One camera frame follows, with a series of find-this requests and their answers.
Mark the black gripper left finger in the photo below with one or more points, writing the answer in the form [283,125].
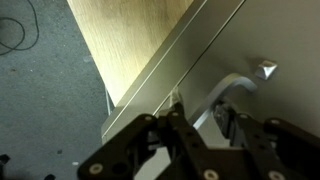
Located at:
[133,140]

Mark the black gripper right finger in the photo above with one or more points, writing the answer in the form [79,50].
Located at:
[286,146]

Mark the beige drawer without label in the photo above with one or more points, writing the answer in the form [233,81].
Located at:
[283,36]

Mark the metal drawer thumb latch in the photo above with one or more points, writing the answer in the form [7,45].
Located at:
[266,70]

